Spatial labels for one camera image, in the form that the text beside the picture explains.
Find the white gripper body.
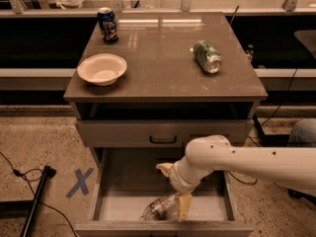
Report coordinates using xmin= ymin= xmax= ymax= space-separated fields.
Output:
xmin=169 ymin=158 xmax=211 ymax=194

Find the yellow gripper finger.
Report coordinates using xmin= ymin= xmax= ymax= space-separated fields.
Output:
xmin=177 ymin=194 xmax=193 ymax=222
xmin=156 ymin=163 xmax=173 ymax=178

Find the clear plastic water bottle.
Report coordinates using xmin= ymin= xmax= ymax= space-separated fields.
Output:
xmin=140 ymin=193 xmax=178 ymax=221

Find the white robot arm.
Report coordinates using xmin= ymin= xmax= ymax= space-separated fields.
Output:
xmin=156 ymin=135 xmax=316 ymax=222

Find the closed upper drawer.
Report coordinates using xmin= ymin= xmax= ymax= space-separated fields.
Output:
xmin=76 ymin=119 xmax=254 ymax=148

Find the open lower drawer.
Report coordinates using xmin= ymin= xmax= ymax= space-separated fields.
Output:
xmin=75 ymin=148 xmax=253 ymax=237

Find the grey drawer cabinet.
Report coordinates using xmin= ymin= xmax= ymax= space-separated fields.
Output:
xmin=63 ymin=11 xmax=269 ymax=170

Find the blue tape cross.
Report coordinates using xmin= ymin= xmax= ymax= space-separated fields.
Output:
xmin=66 ymin=168 xmax=94 ymax=198

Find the black pole right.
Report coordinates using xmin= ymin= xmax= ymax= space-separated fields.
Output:
xmin=253 ymin=115 xmax=267 ymax=146

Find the black pole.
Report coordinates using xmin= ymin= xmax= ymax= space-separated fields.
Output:
xmin=20 ymin=166 xmax=56 ymax=237
xmin=253 ymin=115 xmax=267 ymax=146

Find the white paper bowl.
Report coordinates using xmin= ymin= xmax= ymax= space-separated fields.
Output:
xmin=77 ymin=53 xmax=127 ymax=86

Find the green soda can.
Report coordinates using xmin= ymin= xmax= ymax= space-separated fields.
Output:
xmin=194 ymin=40 xmax=223 ymax=74

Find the black pole left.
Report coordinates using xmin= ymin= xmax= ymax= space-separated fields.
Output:
xmin=20 ymin=166 xmax=56 ymax=237

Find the person leg in jeans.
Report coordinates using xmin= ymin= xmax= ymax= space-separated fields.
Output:
xmin=288 ymin=118 xmax=316 ymax=147

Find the blue soda can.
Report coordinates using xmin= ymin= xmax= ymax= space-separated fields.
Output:
xmin=98 ymin=7 xmax=119 ymax=44

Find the black drawer handle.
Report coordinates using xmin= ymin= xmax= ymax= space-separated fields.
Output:
xmin=149 ymin=135 xmax=177 ymax=144

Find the black power adapter cable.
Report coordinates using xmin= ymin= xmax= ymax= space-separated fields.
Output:
xmin=227 ymin=67 xmax=299 ymax=186

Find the black cable left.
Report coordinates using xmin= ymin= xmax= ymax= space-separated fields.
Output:
xmin=0 ymin=151 xmax=78 ymax=237

